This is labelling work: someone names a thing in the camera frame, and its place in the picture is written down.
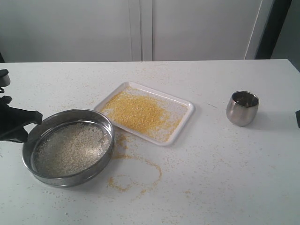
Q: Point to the white rice grains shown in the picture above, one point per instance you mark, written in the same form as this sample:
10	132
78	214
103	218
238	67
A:
71	149

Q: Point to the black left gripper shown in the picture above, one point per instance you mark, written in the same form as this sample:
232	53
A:
19	118

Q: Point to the round stainless steel sieve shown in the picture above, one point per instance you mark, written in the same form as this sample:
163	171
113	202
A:
53	123

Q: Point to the yellow-brown granules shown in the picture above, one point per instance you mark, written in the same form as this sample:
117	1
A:
150	115

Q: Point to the white plastic tray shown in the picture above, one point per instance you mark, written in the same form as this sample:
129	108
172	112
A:
174	135

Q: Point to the stainless steel cup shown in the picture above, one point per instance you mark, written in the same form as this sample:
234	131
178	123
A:
242	108

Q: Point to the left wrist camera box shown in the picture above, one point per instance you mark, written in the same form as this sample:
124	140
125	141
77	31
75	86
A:
4	78

